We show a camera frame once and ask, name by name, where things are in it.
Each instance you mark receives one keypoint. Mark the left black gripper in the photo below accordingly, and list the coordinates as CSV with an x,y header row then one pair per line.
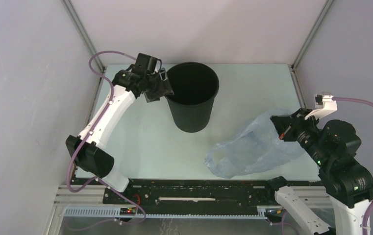
x,y
163,86

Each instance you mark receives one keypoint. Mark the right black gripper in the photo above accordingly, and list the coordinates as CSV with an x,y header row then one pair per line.
x,y
282,123

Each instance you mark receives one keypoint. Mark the black cylindrical trash bin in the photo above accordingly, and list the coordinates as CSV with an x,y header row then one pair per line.
x,y
195,86

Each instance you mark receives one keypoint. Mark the light blue plastic trash bag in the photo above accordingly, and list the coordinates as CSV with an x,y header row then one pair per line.
x,y
254,148

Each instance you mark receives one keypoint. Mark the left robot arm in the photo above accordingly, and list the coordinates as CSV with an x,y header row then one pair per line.
x,y
87,150

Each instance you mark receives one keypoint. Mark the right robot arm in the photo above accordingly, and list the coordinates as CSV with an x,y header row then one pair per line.
x,y
348,184

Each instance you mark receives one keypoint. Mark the small circuit board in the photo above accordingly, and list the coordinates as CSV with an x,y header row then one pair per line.
x,y
128,211

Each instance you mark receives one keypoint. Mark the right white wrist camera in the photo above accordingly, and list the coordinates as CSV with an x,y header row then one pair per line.
x,y
324,105

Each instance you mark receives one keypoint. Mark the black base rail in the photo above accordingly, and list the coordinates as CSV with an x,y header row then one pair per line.
x,y
213,197

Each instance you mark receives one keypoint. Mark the left aluminium corner post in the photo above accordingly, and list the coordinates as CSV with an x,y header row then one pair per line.
x,y
75,18

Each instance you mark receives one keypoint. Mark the aluminium corner post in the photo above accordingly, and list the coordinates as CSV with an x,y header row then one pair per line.
x,y
75,18
312,33

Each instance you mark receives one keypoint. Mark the right aluminium corner post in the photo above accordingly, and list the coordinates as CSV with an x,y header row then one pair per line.
x,y
312,33

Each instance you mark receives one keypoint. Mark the grey toothed cable duct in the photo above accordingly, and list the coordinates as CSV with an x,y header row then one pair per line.
x,y
117,212

